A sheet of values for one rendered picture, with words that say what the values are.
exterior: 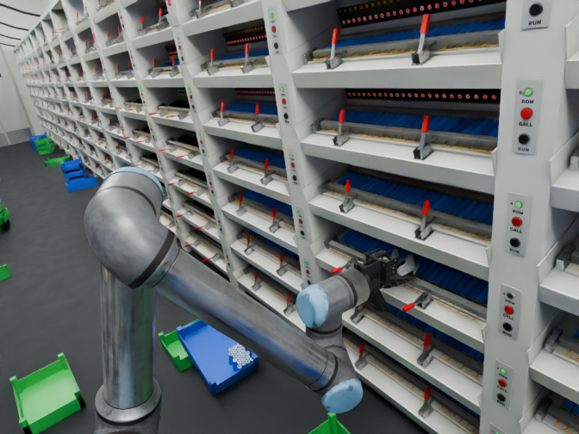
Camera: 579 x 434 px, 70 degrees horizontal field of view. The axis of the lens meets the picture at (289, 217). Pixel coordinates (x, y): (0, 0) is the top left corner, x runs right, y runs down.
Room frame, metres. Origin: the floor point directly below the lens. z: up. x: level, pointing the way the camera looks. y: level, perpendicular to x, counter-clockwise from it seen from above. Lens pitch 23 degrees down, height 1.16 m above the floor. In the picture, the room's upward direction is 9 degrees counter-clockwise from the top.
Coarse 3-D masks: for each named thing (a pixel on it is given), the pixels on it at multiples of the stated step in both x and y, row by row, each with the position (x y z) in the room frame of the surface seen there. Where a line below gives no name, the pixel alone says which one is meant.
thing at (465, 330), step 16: (336, 224) 1.27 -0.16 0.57; (320, 240) 1.23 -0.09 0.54; (336, 240) 1.25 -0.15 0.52; (320, 256) 1.21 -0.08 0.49; (336, 256) 1.18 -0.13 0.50; (464, 272) 0.92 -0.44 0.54; (384, 288) 0.97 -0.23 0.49; (400, 288) 0.95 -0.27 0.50; (400, 304) 0.91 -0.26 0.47; (432, 304) 0.86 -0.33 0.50; (432, 320) 0.83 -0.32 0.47; (448, 320) 0.80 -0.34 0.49; (464, 320) 0.78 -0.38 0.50; (480, 320) 0.77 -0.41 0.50; (464, 336) 0.75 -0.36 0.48; (480, 336) 0.73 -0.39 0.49
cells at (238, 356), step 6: (234, 348) 1.29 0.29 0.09; (240, 348) 1.29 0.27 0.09; (228, 354) 1.27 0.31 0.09; (234, 354) 1.27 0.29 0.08; (240, 354) 1.27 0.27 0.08; (246, 354) 1.27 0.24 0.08; (234, 360) 1.24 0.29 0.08; (240, 360) 1.24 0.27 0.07; (246, 360) 1.24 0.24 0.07; (252, 360) 1.24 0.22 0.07; (234, 366) 1.24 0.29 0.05; (240, 366) 1.22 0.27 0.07
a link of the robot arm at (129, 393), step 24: (96, 192) 0.71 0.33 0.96; (144, 192) 0.71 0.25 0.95; (120, 288) 0.71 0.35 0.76; (144, 288) 0.73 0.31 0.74; (120, 312) 0.71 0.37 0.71; (144, 312) 0.73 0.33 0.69; (120, 336) 0.72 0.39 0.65; (144, 336) 0.74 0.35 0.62; (120, 360) 0.72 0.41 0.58; (144, 360) 0.74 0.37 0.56; (120, 384) 0.72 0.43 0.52; (144, 384) 0.74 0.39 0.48; (96, 408) 0.73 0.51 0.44; (120, 408) 0.72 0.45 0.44; (144, 408) 0.73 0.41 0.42; (96, 432) 0.71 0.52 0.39; (144, 432) 0.71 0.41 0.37
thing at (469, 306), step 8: (336, 248) 1.19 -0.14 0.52; (344, 248) 1.17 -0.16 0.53; (344, 256) 1.15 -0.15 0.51; (352, 256) 1.13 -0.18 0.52; (360, 256) 1.10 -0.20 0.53; (416, 280) 0.93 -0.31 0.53; (408, 288) 0.92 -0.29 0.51; (424, 288) 0.90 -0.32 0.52; (432, 288) 0.88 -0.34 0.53; (440, 288) 0.87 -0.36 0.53; (440, 296) 0.86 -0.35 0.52; (448, 296) 0.84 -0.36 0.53; (456, 296) 0.83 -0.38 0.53; (440, 304) 0.84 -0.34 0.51; (456, 304) 0.82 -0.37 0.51; (464, 304) 0.80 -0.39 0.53; (472, 304) 0.79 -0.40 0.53; (472, 312) 0.79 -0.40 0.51; (480, 312) 0.77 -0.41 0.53
